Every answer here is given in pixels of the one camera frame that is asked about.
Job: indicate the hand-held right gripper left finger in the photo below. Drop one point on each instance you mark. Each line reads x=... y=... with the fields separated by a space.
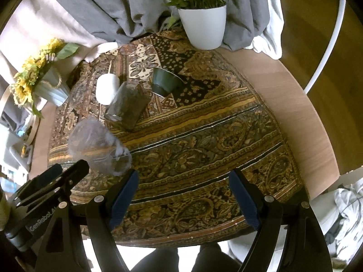
x=124 y=199

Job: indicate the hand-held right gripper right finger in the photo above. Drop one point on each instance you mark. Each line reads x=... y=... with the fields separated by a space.
x=244 y=201

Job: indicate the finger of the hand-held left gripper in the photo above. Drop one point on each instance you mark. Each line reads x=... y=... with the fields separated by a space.
x=48 y=174
x=75 y=171

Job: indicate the clear crinkled plastic cup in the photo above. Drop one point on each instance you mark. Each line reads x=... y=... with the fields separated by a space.
x=93 y=144

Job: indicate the white cup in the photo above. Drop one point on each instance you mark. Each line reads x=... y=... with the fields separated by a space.
x=107 y=89

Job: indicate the person's right leg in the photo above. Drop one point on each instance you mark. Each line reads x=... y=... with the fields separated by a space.
x=215 y=259

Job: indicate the person's leg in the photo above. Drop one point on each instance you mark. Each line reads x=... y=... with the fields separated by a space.
x=158 y=260
x=215 y=259

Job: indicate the patterned brown gold tablecloth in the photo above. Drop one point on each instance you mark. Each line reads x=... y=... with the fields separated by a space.
x=198 y=153

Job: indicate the person's left leg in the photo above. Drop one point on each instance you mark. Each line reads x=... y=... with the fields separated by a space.
x=158 y=260

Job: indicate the smoky glass tumbler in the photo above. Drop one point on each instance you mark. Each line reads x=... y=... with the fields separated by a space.
x=127 y=106

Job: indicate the sunflowers in ribbed white pot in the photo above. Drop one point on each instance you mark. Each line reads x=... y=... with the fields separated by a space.
x=49 y=86

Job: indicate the crumpled white clothes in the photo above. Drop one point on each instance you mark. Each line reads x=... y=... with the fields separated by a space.
x=344 y=215

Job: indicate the dark green bowl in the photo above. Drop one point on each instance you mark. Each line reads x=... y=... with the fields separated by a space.
x=164 y=80

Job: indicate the beige cloth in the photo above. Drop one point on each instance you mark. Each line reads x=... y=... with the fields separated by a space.
x=42 y=28

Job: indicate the white cloth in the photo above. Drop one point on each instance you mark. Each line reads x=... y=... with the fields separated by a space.
x=269 y=34

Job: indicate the grey curtain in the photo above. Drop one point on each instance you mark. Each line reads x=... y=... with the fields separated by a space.
x=127 y=8

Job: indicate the white curved tube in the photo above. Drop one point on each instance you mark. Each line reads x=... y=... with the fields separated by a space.
x=329 y=45

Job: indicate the green plant in white pot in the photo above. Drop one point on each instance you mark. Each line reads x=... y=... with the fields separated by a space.
x=204 y=25

